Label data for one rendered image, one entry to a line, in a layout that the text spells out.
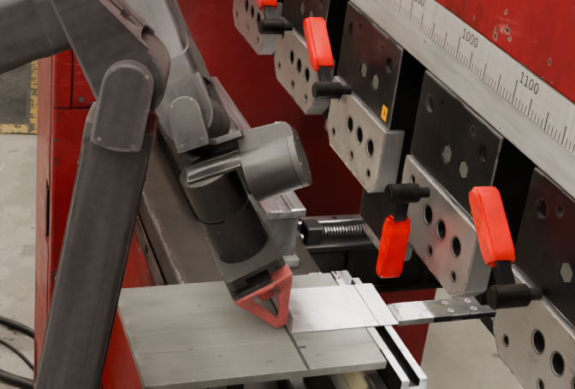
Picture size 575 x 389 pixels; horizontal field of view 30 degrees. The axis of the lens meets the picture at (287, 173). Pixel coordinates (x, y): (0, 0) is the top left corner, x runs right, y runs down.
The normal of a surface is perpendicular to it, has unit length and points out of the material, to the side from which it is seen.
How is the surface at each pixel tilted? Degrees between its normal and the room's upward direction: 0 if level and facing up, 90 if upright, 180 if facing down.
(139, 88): 83
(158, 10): 58
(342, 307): 0
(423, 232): 90
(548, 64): 90
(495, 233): 39
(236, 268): 28
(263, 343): 0
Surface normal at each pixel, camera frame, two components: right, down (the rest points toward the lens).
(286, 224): 0.31, 0.45
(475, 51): -0.94, 0.04
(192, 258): 0.11, -0.89
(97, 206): 0.00, 0.31
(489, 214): 0.29, -0.40
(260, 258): -0.34, -0.78
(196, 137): -0.22, -0.12
